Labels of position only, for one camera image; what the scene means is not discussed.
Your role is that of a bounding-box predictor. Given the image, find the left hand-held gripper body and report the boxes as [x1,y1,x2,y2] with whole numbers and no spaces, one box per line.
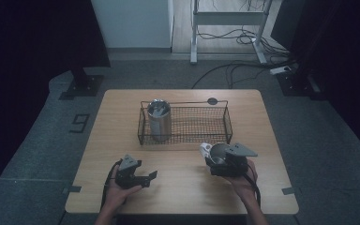
[114,154,143,190]

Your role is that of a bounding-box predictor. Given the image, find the right hand-held gripper cable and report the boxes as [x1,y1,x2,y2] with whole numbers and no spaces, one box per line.
[243,172,263,208]

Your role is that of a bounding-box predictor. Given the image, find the black wire basket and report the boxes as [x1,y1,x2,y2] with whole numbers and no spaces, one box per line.
[136,97,234,146]

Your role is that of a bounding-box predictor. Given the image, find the silver metal cup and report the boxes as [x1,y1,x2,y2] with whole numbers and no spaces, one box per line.
[146,98,173,143]

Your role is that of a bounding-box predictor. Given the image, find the person's right hand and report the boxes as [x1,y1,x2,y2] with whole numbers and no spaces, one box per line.
[222,158,259,202]

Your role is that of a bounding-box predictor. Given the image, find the person's left hand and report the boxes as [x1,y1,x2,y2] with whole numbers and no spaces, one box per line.
[105,166,143,208]

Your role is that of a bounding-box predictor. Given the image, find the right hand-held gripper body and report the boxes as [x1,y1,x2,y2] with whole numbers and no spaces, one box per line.
[210,142,259,178]

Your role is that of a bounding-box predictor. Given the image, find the white power strip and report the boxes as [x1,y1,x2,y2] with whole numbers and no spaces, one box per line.
[268,65,293,76]

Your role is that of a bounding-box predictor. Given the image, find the white metal desk frame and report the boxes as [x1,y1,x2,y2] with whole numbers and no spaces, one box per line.
[189,0,276,66]

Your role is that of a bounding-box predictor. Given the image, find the silver can with white label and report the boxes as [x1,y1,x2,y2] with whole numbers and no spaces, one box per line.
[199,142,233,174]

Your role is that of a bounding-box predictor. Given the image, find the hand-held gripper cable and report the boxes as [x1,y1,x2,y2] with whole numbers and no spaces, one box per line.
[243,172,263,208]
[99,158,124,211]

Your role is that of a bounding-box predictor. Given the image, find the white cabinet panel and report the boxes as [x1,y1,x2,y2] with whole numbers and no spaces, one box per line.
[90,0,174,50]

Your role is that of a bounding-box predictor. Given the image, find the black floor cables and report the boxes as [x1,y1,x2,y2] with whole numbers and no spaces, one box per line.
[190,26,294,90]

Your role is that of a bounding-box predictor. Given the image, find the black stand base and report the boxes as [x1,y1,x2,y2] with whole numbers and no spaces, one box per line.
[58,67,105,101]
[276,62,327,101]

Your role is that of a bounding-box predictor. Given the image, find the left hand-held gripper cable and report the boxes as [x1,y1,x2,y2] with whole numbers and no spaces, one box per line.
[99,158,124,211]

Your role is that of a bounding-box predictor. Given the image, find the dark curtain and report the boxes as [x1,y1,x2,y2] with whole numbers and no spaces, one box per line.
[0,0,112,207]
[270,0,360,176]

